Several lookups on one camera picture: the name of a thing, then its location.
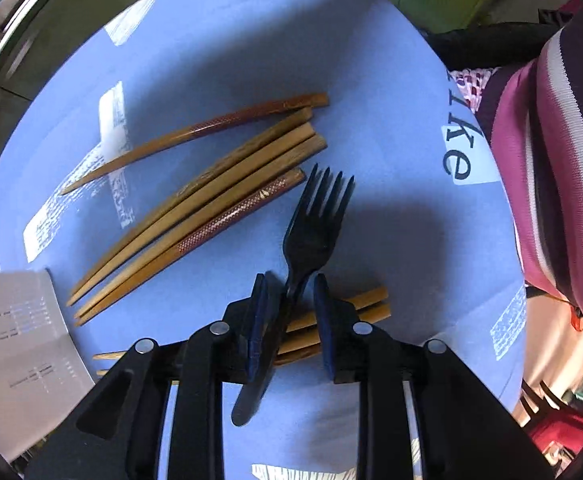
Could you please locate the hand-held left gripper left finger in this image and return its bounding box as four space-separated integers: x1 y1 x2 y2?
24 272 272 480

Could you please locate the blue printed table cover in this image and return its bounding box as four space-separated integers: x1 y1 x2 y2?
0 0 527 480

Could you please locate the dark cloth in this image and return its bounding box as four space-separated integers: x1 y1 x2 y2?
424 7 572 68

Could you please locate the red plastic stool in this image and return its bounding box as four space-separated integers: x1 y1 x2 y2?
526 400 583 456

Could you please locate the black plastic fork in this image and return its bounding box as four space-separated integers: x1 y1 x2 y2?
230 163 356 428

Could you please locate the plain wooden chopstick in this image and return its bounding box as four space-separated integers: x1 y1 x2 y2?
274 337 325 366
92 286 389 361
69 121 318 313
74 133 328 320
96 302 392 376
66 107 313 307

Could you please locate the purple striped sweater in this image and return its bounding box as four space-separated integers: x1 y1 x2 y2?
474 0 583 336

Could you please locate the pink patterned cloth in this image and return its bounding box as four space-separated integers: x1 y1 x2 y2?
449 67 495 121

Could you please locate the white plastic utensil holder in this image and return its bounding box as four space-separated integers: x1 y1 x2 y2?
0 269 97 463

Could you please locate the red patterned wooden chopstick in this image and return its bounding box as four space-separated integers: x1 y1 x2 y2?
76 166 307 327
60 92 330 196

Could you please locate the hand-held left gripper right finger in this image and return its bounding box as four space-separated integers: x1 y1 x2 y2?
313 272 557 480

